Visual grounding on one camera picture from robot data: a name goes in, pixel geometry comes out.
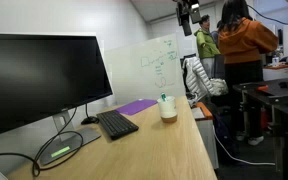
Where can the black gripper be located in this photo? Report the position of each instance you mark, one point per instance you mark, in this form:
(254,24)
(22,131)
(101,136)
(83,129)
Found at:
(185,7)

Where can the person in green jacket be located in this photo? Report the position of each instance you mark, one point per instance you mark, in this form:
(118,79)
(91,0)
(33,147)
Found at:
(206,43)

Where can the black keyboard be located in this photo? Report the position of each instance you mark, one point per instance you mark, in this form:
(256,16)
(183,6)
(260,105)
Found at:
(117,124)

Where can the black computer monitor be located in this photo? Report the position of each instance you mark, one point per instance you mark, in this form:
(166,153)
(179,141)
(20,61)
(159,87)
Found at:
(37,76)

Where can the white whiteboard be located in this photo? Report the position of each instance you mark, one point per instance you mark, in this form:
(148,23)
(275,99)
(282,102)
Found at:
(144,68)

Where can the white puffer jacket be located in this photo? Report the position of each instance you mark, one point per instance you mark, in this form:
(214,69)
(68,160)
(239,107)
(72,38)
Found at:
(197,78)

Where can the person in orange hoodie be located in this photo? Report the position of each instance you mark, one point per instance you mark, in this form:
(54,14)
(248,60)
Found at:
(245,50)

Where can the green label sticker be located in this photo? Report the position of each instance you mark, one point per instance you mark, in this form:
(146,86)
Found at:
(60,151)

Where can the black work table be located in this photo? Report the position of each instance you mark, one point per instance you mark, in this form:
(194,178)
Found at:
(277,100)

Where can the white drawer cabinet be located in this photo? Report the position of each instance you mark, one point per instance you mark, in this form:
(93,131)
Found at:
(206,136)

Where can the white paper cup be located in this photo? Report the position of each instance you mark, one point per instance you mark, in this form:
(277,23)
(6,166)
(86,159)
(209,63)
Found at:
(167,109)

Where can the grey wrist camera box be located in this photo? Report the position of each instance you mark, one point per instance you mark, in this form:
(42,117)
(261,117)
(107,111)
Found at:
(195,14)

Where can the black computer mouse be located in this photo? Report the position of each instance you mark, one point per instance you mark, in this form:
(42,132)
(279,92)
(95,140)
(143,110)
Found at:
(90,120)

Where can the purple mat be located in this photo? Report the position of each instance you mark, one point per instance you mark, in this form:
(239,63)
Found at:
(135,106)

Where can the white shoe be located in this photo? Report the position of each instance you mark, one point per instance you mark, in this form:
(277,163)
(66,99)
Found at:
(255,140)

